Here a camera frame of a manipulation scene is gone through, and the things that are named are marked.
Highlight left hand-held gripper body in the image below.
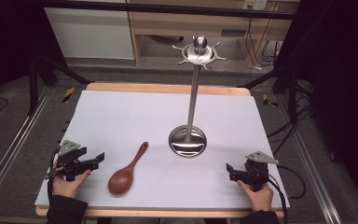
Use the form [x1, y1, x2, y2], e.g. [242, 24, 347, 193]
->
[45, 139, 91, 182]

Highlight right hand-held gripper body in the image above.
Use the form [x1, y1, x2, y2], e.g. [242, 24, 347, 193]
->
[243, 150, 280, 191]

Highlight brown wooden spoon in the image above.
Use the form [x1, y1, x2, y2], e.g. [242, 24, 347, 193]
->
[107, 141, 149, 197]

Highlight steel utensil rack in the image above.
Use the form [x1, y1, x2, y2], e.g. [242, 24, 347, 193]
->
[168, 35, 228, 159]

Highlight person's left hand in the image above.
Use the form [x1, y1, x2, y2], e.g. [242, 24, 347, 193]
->
[51, 160, 92, 200]

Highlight person's right hand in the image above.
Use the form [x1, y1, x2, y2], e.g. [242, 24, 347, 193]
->
[236, 179, 275, 213]

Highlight yellow black floor tape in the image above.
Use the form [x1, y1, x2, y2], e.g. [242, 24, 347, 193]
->
[262, 93, 280, 109]
[62, 86, 76, 104]

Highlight white table mat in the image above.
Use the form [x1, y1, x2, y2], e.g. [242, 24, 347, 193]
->
[34, 90, 291, 210]

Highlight black metal stand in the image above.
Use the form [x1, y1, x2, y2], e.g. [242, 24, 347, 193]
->
[27, 55, 91, 117]
[237, 61, 313, 123]

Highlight wooden table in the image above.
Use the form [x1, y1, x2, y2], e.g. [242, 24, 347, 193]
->
[34, 81, 285, 219]

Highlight white cabinet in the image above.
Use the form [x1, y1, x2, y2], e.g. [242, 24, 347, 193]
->
[44, 7, 135, 61]

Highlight white power strip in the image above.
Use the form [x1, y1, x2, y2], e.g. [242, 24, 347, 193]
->
[241, 0, 269, 11]

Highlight black crossbar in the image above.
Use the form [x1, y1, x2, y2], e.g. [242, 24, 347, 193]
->
[39, 0, 296, 21]

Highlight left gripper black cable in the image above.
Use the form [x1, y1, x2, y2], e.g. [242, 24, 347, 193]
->
[46, 147, 62, 204]

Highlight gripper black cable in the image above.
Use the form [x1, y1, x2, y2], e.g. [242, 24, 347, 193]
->
[267, 164, 308, 224]
[46, 147, 62, 204]

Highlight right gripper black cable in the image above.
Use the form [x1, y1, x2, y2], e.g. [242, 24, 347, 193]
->
[267, 164, 308, 224]

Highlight black floor cables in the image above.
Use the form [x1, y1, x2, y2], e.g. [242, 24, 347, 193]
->
[266, 105, 315, 157]

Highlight metal floor rail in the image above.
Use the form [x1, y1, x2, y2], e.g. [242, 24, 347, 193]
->
[0, 86, 54, 217]
[275, 92, 343, 224]

